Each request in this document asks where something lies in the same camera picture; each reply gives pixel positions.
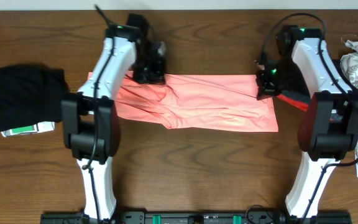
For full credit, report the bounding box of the coral pink t-shirt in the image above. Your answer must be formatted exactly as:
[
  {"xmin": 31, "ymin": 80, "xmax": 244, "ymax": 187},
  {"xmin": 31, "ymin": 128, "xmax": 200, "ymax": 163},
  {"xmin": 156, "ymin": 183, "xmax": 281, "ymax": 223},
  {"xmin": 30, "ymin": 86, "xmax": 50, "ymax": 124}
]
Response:
[{"xmin": 115, "ymin": 72, "xmax": 278, "ymax": 133}]

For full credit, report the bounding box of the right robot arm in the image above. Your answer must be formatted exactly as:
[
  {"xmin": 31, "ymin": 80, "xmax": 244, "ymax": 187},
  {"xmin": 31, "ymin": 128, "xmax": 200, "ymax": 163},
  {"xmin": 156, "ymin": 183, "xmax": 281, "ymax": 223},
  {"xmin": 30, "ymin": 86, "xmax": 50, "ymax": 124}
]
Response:
[{"xmin": 256, "ymin": 25, "xmax": 358, "ymax": 223}]

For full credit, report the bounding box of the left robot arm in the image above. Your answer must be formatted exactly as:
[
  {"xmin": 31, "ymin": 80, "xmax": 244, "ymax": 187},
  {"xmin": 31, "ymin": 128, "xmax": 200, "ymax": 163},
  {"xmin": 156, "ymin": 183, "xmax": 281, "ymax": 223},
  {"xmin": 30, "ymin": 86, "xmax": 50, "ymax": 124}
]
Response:
[{"xmin": 61, "ymin": 14, "xmax": 166, "ymax": 223}]

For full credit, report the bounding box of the black shorts red waistband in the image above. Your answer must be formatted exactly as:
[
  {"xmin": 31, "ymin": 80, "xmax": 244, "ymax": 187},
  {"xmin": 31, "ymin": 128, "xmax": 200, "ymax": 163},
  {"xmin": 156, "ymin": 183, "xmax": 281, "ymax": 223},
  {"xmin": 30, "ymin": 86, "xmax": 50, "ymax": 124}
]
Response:
[{"xmin": 277, "ymin": 59, "xmax": 358, "ymax": 111}]

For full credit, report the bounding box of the white green card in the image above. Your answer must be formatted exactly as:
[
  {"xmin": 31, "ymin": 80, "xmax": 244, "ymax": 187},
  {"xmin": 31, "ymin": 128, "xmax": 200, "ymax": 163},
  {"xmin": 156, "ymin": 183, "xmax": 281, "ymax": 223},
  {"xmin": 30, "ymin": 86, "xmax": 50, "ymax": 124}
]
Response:
[{"xmin": 1, "ymin": 121, "xmax": 55, "ymax": 138}]

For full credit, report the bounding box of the folded black garment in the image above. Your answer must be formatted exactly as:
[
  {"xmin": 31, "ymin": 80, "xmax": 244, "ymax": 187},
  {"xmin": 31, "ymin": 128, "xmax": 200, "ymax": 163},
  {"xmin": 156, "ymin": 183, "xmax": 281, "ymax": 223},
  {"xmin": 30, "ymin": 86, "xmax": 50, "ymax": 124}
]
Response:
[{"xmin": 0, "ymin": 64, "xmax": 69, "ymax": 132}]

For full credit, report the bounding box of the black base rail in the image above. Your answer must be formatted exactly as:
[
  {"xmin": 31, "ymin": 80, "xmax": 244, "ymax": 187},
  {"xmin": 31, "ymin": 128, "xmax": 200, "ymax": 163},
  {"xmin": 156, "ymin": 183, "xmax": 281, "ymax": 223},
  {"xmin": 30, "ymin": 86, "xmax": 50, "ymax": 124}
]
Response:
[{"xmin": 40, "ymin": 211, "xmax": 352, "ymax": 224}]

